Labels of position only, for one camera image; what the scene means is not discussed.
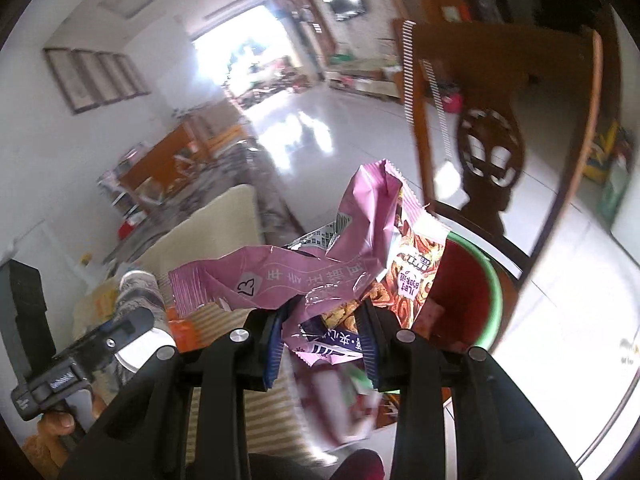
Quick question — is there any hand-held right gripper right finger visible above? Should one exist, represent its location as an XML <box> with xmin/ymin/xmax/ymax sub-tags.
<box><xmin>356</xmin><ymin>300</ymin><xmax>585</xmax><ymax>480</ymax></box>

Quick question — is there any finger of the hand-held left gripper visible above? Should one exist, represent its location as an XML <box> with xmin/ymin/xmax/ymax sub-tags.
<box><xmin>65</xmin><ymin>306</ymin><xmax>157</xmax><ymax>377</ymax></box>

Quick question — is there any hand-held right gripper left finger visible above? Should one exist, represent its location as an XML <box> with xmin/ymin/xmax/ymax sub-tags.
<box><xmin>57</xmin><ymin>308</ymin><xmax>293</xmax><ymax>480</ymax></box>

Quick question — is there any pink snack wrapper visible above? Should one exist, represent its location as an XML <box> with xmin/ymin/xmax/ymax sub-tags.
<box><xmin>167</xmin><ymin>159</ymin><xmax>448</xmax><ymax>362</ymax></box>

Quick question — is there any red basin with green rim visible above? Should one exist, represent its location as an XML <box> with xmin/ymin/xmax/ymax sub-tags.
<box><xmin>410</xmin><ymin>232</ymin><xmax>503</xmax><ymax>357</ymax></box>

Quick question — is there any person's left hand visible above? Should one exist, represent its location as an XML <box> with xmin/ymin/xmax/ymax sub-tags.
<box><xmin>37</xmin><ymin>382</ymin><xmax>108</xmax><ymax>456</ymax></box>

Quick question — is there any yellow snack packet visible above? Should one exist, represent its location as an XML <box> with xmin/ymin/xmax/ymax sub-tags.
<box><xmin>92</xmin><ymin>282</ymin><xmax>121</xmax><ymax>319</ymax></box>

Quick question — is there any orange snack packet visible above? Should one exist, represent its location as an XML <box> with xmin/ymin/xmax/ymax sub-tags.
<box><xmin>166</xmin><ymin>307</ymin><xmax>202</xmax><ymax>354</ymax></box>

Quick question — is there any black box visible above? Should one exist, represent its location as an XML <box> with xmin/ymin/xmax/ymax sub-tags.
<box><xmin>0</xmin><ymin>260</ymin><xmax>56</xmax><ymax>376</ymax></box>

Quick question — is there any red container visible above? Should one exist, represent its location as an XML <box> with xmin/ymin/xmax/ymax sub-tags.
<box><xmin>117</xmin><ymin>219</ymin><xmax>147</xmax><ymax>242</ymax></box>

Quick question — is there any beige woven mat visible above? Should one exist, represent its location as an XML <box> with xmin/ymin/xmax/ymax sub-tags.
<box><xmin>72</xmin><ymin>185</ymin><xmax>321</xmax><ymax>461</ymax></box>

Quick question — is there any white metal rack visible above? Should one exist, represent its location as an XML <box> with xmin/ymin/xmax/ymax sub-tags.
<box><xmin>97</xmin><ymin>169</ymin><xmax>146</xmax><ymax>222</ymax></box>

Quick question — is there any wooden bench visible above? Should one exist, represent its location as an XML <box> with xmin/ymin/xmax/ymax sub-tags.
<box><xmin>120</xmin><ymin>119</ymin><xmax>251</xmax><ymax>197</ymax></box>

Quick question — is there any low television cabinet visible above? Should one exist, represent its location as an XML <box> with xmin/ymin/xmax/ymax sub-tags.
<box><xmin>325</xmin><ymin>57</ymin><xmax>402</xmax><ymax>104</ymax></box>

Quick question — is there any green white bag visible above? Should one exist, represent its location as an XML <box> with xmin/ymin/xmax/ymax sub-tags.
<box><xmin>600</xmin><ymin>155</ymin><xmax>634</xmax><ymax>227</ymax></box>

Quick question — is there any yellow sack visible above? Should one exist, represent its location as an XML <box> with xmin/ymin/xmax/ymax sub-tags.
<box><xmin>582</xmin><ymin>120</ymin><xmax>622</xmax><ymax>184</ymax></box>

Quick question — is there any carved wooden chair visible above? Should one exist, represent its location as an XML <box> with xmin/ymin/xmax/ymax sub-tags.
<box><xmin>392</xmin><ymin>17</ymin><xmax>623</xmax><ymax>352</ymax></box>

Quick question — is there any dark framed wall picture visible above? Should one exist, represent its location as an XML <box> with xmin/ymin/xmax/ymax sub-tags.
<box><xmin>95</xmin><ymin>51</ymin><xmax>136</xmax><ymax>100</ymax></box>
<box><xmin>42</xmin><ymin>47</ymin><xmax>98</xmax><ymax>115</ymax></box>
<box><xmin>70</xmin><ymin>49</ymin><xmax>119</xmax><ymax>106</ymax></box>
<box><xmin>115</xmin><ymin>54</ymin><xmax>151</xmax><ymax>97</ymax></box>

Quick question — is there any white bead string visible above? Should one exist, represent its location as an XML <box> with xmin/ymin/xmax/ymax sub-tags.
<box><xmin>401</xmin><ymin>19</ymin><xmax>463</xmax><ymax>201</ymax></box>

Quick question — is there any wall television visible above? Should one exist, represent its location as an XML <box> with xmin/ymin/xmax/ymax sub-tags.
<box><xmin>321</xmin><ymin>0</ymin><xmax>369</xmax><ymax>22</ymax></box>

